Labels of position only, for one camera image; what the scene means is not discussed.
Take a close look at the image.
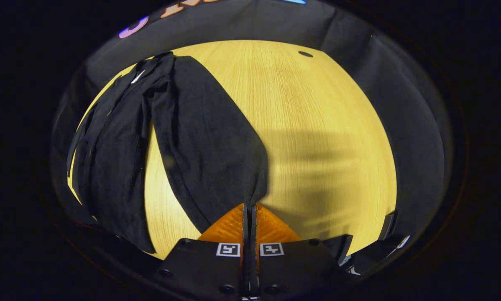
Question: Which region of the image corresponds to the black backdrop cloth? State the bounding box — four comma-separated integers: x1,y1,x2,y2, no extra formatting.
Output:
50,0,454,268

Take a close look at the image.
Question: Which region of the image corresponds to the black button jacket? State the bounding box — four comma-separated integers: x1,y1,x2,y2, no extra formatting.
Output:
66,51,270,254

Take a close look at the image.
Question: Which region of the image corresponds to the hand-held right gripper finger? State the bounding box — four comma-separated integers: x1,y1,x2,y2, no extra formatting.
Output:
156,203,248,301
250,203,344,301

